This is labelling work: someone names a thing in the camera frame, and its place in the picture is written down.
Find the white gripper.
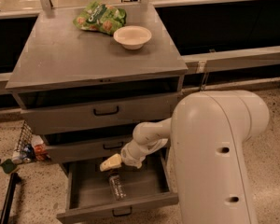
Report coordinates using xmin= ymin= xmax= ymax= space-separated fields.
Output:
xmin=100 ymin=140 xmax=146 ymax=172

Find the clear plastic water bottle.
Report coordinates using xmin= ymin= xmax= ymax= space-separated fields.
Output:
xmin=108 ymin=171 xmax=126 ymax=201

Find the green object on floor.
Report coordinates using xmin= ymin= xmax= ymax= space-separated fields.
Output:
xmin=1 ymin=159 xmax=18 ymax=175

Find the wire basket with items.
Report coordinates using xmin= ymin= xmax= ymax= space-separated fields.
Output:
xmin=11 ymin=121 xmax=49 ymax=164

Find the grey drawer cabinet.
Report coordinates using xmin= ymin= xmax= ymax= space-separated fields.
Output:
xmin=7 ymin=5 xmax=187 ymax=224

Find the green chip bag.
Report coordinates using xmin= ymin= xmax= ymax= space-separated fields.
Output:
xmin=73 ymin=1 xmax=127 ymax=35

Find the black stand on floor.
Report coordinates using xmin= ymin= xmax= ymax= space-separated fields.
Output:
xmin=0 ymin=173 xmax=21 ymax=224

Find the grey top drawer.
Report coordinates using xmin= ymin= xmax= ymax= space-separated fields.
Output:
xmin=21 ymin=93 xmax=178 ymax=134

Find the white paper bowl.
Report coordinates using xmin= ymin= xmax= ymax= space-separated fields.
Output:
xmin=113 ymin=26 xmax=152 ymax=50

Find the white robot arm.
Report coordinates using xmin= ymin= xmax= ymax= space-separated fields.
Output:
xmin=100 ymin=91 xmax=270 ymax=224

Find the grey bottom drawer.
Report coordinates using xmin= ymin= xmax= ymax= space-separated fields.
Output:
xmin=57 ymin=151 xmax=178 ymax=224

